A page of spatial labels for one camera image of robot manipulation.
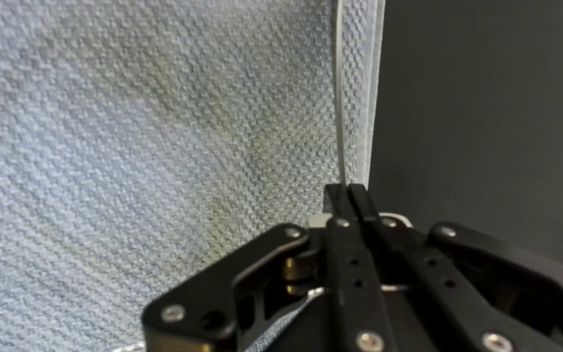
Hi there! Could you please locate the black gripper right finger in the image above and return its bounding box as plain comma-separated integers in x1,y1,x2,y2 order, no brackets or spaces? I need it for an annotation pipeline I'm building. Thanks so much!
348,183,563,352

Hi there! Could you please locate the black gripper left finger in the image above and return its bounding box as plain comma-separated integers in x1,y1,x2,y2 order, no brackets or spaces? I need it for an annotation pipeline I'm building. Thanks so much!
141,183,388,352

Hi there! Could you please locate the steel fork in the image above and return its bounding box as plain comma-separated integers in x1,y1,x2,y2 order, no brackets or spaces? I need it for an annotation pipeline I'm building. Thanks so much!
245,0,417,352

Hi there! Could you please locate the blue folded towel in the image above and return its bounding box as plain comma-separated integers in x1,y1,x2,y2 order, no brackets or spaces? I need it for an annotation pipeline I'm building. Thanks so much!
0,0,389,352

